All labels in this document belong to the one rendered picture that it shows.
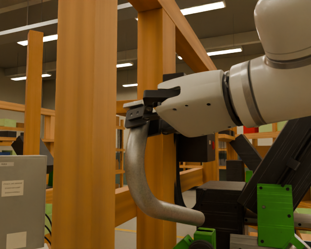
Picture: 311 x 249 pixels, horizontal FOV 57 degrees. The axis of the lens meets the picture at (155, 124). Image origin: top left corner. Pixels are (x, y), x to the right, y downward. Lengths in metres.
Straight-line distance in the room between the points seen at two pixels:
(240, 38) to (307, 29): 8.31
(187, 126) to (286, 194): 0.74
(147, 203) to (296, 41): 0.30
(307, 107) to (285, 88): 0.03
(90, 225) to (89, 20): 0.38
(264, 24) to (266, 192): 0.86
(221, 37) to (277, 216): 7.83
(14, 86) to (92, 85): 12.83
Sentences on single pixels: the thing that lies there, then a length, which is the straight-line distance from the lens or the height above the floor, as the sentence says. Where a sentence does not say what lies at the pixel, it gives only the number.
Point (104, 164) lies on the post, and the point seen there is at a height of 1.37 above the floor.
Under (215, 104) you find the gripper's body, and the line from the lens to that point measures 0.37.
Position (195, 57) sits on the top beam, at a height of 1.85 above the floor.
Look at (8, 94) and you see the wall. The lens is 13.12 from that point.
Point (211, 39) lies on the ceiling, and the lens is 8.77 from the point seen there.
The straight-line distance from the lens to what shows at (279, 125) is 4.43.
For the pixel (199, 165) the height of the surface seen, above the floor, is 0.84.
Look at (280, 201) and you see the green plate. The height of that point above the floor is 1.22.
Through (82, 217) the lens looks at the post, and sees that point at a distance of 0.56.
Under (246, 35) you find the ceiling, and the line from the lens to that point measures 8.62.
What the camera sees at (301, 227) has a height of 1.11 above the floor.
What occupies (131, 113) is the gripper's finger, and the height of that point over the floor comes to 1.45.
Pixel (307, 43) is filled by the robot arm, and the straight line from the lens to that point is 0.32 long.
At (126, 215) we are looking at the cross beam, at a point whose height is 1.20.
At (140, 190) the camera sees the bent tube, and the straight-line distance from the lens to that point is 0.44.
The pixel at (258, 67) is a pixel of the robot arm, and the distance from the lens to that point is 0.36.
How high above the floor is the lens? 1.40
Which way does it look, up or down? 5 degrees up
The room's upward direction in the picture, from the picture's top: straight up
